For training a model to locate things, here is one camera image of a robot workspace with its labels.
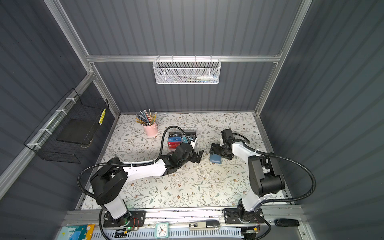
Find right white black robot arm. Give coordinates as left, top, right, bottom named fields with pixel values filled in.
left=210, top=141, right=285, bottom=223

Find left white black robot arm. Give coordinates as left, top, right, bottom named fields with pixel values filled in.
left=90, top=143, right=204, bottom=221

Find red VIP card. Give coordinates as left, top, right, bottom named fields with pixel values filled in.
left=168, top=142, right=182, bottom=150

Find blue VIP card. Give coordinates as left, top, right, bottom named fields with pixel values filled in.
left=168, top=137, right=182, bottom=142

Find black VIP card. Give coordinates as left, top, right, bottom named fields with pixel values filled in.
left=169, top=132, right=183, bottom=138

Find pink pencil cup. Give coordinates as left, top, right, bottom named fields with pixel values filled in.
left=143, top=123, right=158, bottom=138

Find coloured pencils bunch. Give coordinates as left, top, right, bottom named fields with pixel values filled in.
left=136, top=110, right=157, bottom=127

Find pens in white basket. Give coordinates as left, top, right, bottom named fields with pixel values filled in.
left=177, top=75, right=219, bottom=83

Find silver black label device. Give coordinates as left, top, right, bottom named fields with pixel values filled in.
left=189, top=220, right=221, bottom=231

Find small teal desk clock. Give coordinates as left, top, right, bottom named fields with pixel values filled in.
left=155, top=223, right=170, bottom=239

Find yellow tag on basket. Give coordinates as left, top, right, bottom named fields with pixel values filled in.
left=98, top=109, right=106, bottom=125

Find black remote device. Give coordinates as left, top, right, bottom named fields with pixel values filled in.
left=274, top=219, right=300, bottom=227

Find black pad in basket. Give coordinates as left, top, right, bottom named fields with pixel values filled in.
left=57, top=119, right=100, bottom=145

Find colourful booklet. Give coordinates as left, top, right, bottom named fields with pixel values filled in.
left=56, top=225, right=95, bottom=240

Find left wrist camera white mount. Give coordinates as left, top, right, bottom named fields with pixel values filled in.
left=189, top=134, right=197, bottom=149

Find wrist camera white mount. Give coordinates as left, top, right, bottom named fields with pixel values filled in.
left=221, top=129, right=236, bottom=144
left=189, top=134, right=197, bottom=149

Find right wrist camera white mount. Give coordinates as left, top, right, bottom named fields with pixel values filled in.
left=221, top=129, right=236, bottom=144

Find right black corrugated cable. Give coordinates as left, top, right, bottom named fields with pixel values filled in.
left=232, top=132, right=317, bottom=205

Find black corrugated cable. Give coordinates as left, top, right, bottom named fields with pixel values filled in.
left=76, top=125, right=191, bottom=200
left=232, top=132, right=317, bottom=205

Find left black corrugated cable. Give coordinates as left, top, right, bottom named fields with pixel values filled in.
left=76, top=125, right=191, bottom=200

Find white wire mesh basket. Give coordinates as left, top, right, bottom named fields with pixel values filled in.
left=153, top=59, right=222, bottom=85

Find black wire wall basket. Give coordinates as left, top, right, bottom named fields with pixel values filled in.
left=24, top=90, right=109, bottom=164

